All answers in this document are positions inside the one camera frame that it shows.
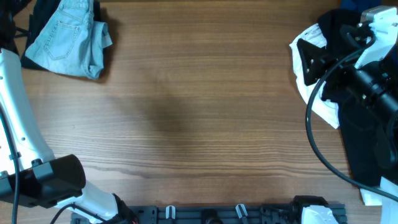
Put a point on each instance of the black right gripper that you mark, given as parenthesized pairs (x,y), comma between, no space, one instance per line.
(333,70)

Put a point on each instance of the light blue denim shorts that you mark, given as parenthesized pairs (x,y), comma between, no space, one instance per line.
(72,42)

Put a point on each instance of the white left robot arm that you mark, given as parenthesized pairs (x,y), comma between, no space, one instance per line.
(31,176)

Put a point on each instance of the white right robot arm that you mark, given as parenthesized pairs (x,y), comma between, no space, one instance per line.
(367,99)

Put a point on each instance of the blue garment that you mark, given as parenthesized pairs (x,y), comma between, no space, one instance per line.
(359,5)

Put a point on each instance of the black logo t-shirt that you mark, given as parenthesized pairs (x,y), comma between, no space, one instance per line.
(341,27)

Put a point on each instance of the folded dark green garment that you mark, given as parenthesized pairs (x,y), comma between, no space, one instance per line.
(42,12)

